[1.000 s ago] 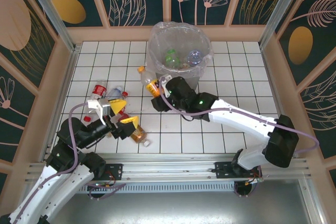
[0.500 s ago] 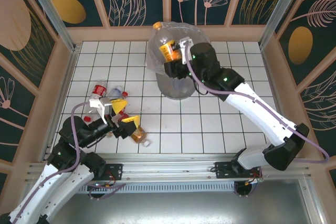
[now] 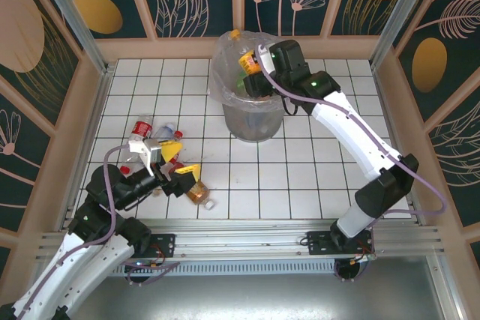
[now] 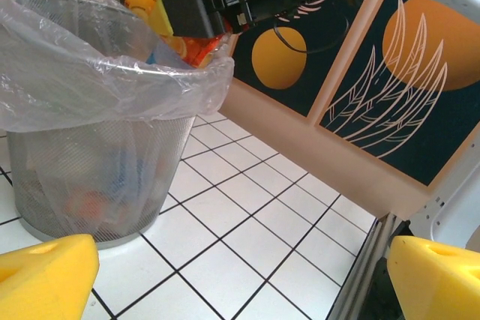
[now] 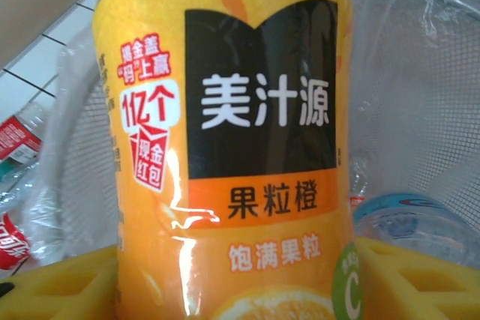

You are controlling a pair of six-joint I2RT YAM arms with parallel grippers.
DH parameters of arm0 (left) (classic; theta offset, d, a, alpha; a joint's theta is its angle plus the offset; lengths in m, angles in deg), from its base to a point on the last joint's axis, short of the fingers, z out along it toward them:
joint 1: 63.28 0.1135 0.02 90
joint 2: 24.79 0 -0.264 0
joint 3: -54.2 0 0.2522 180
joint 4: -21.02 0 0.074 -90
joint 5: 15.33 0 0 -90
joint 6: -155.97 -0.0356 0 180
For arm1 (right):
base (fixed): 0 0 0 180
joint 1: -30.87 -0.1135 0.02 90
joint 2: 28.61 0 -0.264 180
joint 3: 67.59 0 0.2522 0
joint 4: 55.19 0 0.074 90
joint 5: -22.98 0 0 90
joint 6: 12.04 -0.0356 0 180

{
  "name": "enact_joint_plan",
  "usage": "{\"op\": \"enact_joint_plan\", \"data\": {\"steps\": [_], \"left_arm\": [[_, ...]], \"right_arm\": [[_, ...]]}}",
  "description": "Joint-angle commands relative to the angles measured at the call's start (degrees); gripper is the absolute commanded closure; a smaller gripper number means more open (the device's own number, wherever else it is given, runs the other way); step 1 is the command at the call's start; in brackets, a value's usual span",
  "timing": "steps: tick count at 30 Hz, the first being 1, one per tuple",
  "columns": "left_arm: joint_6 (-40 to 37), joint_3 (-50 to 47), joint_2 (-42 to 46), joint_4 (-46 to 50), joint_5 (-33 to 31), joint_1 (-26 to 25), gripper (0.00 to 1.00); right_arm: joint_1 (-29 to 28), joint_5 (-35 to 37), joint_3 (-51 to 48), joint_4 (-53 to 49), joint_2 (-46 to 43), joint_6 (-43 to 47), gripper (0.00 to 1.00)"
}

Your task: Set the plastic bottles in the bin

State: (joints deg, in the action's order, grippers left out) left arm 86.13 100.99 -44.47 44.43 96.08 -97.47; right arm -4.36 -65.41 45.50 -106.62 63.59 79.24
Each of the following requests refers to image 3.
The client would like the amber tea bottle white cap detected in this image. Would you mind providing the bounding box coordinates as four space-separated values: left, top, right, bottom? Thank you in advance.
170 162 215 211

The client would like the cola bottle red cap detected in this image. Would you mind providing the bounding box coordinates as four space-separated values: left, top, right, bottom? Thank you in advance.
153 130 185 197

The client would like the clear bottle white cap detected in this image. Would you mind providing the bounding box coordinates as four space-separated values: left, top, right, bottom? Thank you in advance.
153 121 177 141

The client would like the orange juice bottle yellow cap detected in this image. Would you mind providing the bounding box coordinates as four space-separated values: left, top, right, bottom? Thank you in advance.
228 29 263 76

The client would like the grey plastic bin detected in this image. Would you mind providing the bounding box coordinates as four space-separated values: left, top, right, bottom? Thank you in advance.
213 33 305 142

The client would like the clear bottle red label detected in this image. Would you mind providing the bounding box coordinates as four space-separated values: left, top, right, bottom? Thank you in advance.
129 113 155 145

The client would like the grey metal panel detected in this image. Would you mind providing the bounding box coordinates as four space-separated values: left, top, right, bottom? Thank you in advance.
35 274 462 320

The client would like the purple cable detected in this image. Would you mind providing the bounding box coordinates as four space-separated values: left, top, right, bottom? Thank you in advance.
14 143 181 320
254 43 449 283

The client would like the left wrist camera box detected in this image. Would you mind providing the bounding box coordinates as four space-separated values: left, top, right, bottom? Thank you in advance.
127 138 164 178

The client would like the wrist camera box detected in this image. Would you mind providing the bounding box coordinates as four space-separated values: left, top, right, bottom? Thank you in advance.
127 138 164 178
256 43 277 73

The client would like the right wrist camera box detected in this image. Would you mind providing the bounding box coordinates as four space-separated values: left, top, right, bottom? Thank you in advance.
256 43 277 73

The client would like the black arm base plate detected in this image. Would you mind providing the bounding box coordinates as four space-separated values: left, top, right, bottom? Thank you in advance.
306 230 376 257
107 232 177 259

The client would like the aluminium side rail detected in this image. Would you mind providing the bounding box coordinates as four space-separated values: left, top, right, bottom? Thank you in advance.
55 64 117 233
370 64 427 226

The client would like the aluminium front rail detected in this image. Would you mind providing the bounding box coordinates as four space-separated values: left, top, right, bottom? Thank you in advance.
35 218 449 265

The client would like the slotted grey cable duct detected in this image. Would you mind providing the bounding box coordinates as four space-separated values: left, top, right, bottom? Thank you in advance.
50 259 338 278

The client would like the aluminium frame post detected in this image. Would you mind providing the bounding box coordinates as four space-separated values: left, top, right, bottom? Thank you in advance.
29 0 116 76
369 0 440 73

